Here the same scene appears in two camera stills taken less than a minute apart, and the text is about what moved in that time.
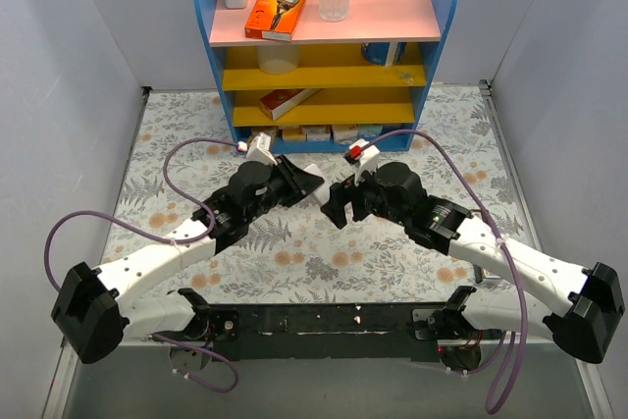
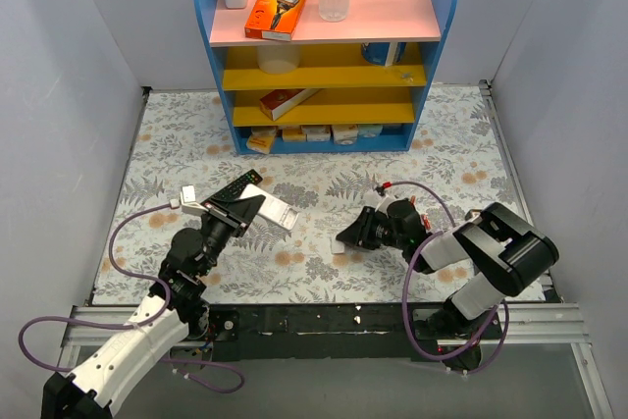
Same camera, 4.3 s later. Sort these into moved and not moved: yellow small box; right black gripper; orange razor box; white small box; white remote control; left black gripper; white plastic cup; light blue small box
Moved: white remote control; left black gripper; right black gripper
Not moved: light blue small box; white plastic cup; orange razor box; yellow small box; white small box
